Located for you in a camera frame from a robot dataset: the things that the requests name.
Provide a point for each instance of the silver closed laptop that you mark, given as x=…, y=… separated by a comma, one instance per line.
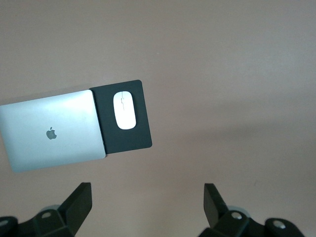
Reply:
x=74, y=116

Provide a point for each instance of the black mouse pad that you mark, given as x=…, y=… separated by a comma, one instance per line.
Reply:
x=140, y=138

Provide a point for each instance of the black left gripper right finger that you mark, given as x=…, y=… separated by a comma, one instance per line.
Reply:
x=214, y=207

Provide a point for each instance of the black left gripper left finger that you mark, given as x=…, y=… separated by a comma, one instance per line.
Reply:
x=76, y=207

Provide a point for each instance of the white computer mouse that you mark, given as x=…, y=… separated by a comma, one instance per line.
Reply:
x=124, y=111

